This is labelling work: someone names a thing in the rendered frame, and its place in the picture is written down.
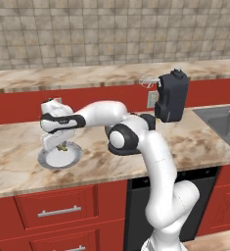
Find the red drawer front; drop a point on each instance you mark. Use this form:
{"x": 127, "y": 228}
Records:
{"x": 62, "y": 240}
{"x": 56, "y": 202}

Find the red cupboard door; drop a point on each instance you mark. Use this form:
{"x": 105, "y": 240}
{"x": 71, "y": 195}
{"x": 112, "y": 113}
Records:
{"x": 222, "y": 201}

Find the grey round plate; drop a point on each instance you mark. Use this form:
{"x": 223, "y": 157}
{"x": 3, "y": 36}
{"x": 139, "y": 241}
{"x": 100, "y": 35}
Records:
{"x": 59, "y": 159}

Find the grey sink basin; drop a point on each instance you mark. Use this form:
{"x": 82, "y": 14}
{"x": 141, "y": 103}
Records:
{"x": 221, "y": 121}

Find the small yellowish food piece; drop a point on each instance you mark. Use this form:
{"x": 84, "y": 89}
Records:
{"x": 63, "y": 148}

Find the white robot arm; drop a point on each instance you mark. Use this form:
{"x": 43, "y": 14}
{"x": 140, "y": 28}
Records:
{"x": 159, "y": 170}

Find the grey wall outlet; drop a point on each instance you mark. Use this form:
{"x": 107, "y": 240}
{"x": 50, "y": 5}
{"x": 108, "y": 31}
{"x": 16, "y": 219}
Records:
{"x": 152, "y": 99}
{"x": 58, "y": 99}

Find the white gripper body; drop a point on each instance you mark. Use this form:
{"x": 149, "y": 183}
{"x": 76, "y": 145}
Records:
{"x": 57, "y": 139}

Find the black dishwasher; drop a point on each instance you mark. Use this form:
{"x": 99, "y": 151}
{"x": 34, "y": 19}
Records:
{"x": 203, "y": 191}

